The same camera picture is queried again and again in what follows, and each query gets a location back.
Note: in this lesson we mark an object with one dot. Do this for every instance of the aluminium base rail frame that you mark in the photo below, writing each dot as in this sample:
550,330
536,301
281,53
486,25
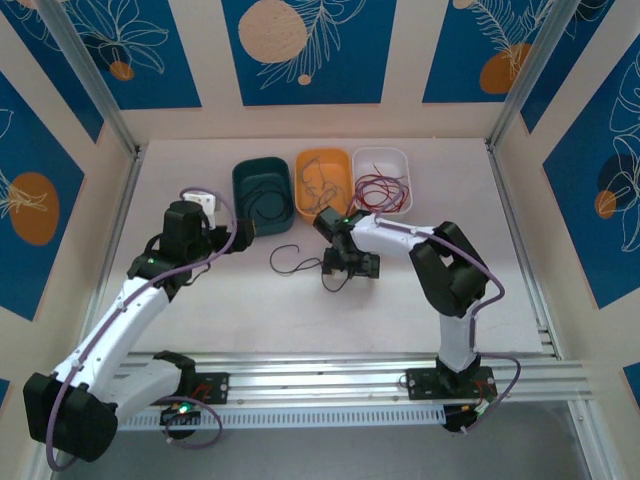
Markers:
310,380

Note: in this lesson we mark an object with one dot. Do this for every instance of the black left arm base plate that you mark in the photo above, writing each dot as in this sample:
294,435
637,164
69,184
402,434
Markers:
220,387

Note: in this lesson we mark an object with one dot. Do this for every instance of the aluminium corner post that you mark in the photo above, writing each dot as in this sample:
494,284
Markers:
92,75
540,75

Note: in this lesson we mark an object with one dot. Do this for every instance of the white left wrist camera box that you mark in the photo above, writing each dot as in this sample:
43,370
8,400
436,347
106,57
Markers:
202,207

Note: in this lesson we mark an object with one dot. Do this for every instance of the black controller board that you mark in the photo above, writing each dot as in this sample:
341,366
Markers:
457,420
172,415

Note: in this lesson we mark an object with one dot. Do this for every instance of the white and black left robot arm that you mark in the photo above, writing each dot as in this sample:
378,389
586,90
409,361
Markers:
115,325

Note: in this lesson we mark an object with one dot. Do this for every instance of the white plastic bin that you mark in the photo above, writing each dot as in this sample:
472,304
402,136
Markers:
382,155

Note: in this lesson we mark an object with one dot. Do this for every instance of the orange plastic bin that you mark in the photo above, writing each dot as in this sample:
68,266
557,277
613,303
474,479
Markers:
325,170

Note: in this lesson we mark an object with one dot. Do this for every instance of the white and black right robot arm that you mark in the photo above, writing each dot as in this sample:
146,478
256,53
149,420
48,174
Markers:
450,270

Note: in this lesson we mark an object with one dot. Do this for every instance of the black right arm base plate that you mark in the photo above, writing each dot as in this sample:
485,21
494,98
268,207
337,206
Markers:
420,385

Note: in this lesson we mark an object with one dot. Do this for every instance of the dark green plastic bin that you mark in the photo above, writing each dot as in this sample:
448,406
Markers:
262,170

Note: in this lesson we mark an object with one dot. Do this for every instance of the aluminium side rail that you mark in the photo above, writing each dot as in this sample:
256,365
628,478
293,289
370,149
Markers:
505,190
125,200

